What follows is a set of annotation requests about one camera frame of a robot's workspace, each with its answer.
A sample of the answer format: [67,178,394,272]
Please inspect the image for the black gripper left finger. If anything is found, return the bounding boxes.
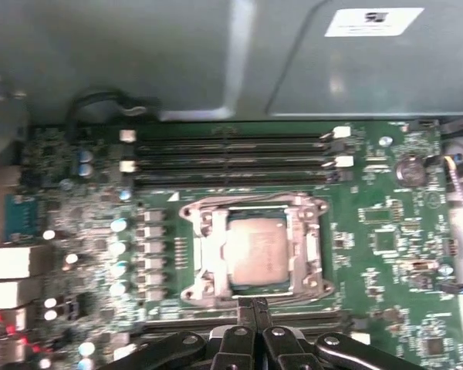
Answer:
[111,299,255,370]

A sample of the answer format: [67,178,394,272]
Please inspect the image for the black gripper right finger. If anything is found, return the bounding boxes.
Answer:
[254,299,410,370]

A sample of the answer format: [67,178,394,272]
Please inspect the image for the metal wire locking lever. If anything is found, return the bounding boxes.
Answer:
[227,292,325,302]
[191,193,300,208]

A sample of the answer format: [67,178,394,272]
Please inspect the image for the silver green CPU plate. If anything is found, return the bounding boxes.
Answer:
[228,206,290,290]

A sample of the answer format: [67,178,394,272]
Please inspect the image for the RAM slot black clips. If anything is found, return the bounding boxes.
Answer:
[132,171,356,187]
[134,140,345,156]
[146,304,352,320]

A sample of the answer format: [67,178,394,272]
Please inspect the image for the RAM slot white clips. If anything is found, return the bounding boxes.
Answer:
[142,320,356,335]
[119,126,352,144]
[119,156,355,173]

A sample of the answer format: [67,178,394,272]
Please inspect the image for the CPU socket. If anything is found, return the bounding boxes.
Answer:
[179,194,335,304]

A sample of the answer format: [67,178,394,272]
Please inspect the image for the green motherboard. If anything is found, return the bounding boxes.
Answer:
[3,119,463,370]

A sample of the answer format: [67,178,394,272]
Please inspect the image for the silver coin battery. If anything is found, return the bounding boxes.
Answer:
[395,153,425,188]

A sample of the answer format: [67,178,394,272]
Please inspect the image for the silver rear port block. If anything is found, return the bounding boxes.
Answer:
[0,246,56,279]
[0,281,29,310]

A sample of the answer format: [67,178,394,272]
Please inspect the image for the teal rear port block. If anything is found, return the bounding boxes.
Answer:
[4,193,48,243]

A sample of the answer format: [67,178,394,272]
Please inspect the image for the black PC case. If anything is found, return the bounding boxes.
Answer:
[0,0,463,298]

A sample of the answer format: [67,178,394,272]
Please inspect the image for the white case label sticker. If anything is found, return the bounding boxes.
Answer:
[323,6,425,39]

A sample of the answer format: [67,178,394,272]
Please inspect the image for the red black twisted wire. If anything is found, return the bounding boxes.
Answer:
[0,311,43,354]

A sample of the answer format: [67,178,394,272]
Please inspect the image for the grey twisted wire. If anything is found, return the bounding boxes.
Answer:
[424,152,463,228]

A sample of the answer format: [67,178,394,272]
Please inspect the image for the short black cable loop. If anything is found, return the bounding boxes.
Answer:
[67,89,147,136]

